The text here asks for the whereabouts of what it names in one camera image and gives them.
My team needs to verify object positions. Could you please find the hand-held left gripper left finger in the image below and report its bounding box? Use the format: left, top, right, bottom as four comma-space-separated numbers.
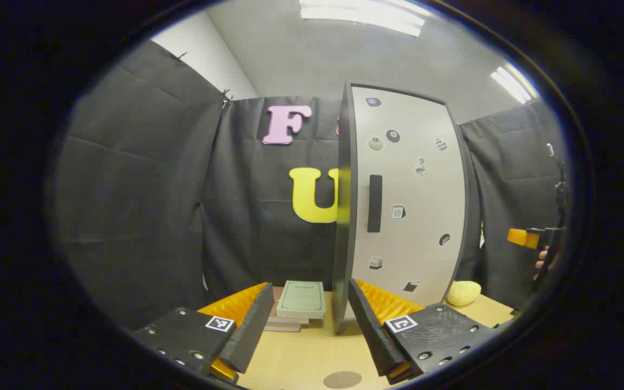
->
131, 282, 276, 385

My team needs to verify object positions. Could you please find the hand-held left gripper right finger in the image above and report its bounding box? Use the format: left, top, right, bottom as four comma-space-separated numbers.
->
348, 278, 502, 386

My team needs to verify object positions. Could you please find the light grey cabinet door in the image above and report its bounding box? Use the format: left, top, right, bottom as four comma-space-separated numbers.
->
347, 84, 470, 321

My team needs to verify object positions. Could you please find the dark grey cabinet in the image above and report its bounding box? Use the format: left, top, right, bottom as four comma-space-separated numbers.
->
333, 81, 356, 334

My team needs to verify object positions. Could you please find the green notebook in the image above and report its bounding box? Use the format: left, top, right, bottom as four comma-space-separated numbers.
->
276, 280, 327, 320

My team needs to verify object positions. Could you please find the yellow soft toy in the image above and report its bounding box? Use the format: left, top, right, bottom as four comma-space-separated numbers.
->
446, 280, 482, 307

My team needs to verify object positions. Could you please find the black backdrop cloth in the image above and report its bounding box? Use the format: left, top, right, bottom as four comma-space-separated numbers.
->
52, 39, 570, 331

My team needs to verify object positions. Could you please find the black door handle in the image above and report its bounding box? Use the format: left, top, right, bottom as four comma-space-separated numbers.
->
367, 174, 384, 233

